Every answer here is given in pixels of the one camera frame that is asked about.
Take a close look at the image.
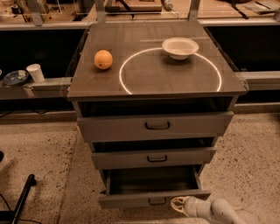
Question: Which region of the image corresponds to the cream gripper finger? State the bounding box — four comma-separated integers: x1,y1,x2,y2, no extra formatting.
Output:
170,196,188,216

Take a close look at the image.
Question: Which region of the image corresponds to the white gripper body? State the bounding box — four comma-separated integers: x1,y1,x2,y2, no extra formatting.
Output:
184,196,213,219

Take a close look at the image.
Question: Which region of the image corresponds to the grey drawer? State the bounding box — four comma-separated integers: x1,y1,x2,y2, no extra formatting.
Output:
77,112,234,143
99,165,211,209
92,147,217,170

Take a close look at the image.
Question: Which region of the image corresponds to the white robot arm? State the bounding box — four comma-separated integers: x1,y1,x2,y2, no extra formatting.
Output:
171,196,247,224

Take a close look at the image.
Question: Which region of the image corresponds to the grey drawer cabinet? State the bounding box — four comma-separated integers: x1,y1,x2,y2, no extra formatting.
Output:
66,20,249,210

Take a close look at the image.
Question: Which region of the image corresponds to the white bowl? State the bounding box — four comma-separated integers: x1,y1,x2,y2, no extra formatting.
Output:
162,38,199,60

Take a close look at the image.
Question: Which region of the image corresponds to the orange fruit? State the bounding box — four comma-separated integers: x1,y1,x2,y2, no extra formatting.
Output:
94,50,113,70

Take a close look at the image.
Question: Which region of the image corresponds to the black stand leg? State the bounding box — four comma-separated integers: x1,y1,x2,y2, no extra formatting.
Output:
0,174,37,224

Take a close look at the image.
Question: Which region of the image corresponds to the white paper cup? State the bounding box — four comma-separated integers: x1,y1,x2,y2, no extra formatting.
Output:
26,64,45,83

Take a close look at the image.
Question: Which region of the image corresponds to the dark round plate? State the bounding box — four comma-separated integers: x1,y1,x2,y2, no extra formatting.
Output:
3,70,29,87

